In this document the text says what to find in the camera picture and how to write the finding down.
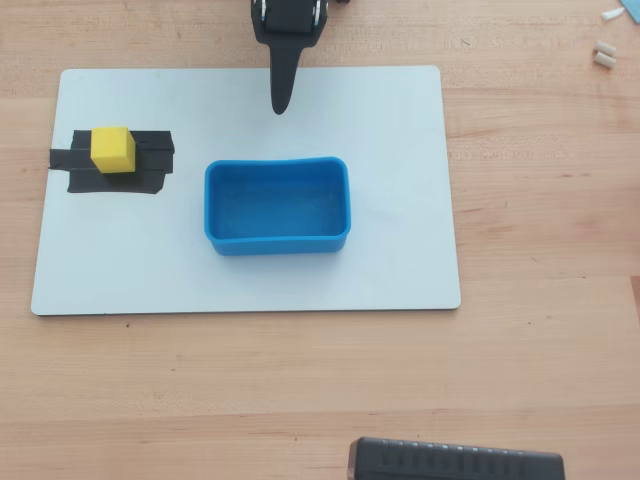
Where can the white rectangular board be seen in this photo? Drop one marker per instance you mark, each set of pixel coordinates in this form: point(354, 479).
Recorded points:
point(300, 280)

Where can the yellow cube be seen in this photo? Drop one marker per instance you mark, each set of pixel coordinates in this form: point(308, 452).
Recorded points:
point(112, 150)

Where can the white paper scrap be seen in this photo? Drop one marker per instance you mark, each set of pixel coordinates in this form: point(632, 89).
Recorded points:
point(612, 14)

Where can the short white dowel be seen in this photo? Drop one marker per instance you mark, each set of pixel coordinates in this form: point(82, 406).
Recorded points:
point(604, 60)
point(605, 48)

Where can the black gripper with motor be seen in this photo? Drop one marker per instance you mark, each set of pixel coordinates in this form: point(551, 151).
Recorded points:
point(286, 22)

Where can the black ribbed device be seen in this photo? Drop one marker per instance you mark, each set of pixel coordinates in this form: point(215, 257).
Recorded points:
point(450, 462)

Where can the light blue flat object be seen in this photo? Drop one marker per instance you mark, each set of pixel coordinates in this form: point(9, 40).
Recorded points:
point(633, 9)

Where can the blue rectangular bin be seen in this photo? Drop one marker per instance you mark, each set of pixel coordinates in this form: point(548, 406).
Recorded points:
point(277, 205)

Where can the black tape patch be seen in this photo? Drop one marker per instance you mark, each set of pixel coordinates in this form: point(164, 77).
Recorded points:
point(150, 160)

